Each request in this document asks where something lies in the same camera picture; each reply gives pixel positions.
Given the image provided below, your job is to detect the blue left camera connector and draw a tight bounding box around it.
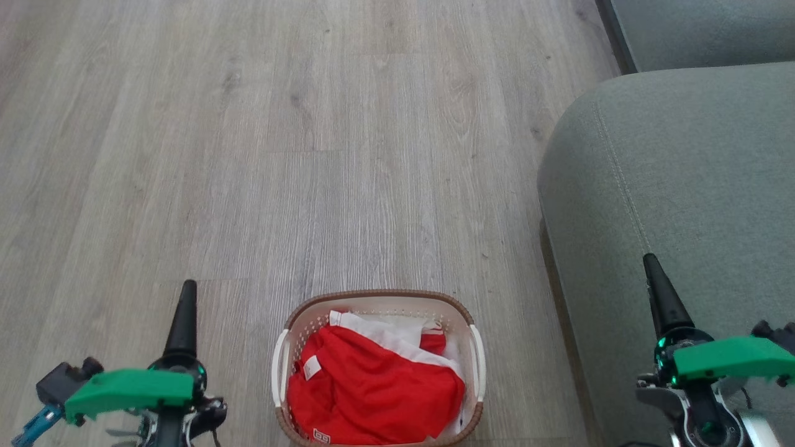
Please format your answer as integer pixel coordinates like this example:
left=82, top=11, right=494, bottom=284
left=11, top=404, right=64, bottom=447

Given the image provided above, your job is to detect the grey fabric sofa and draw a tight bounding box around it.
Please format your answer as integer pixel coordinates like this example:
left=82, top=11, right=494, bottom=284
left=537, top=0, right=795, bottom=447

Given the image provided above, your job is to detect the red and white garment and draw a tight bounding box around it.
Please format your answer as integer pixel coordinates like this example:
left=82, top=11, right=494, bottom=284
left=287, top=324, right=466, bottom=446

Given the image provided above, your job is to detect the white brown-rimmed laundry basket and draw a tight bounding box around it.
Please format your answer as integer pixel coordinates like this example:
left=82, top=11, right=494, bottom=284
left=271, top=289, right=486, bottom=447

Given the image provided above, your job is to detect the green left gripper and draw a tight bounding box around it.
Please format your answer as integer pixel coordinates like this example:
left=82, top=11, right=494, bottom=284
left=64, top=279, right=209, bottom=427

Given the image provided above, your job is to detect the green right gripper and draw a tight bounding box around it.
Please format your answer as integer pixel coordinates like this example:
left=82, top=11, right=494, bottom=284
left=643, top=253, right=795, bottom=386

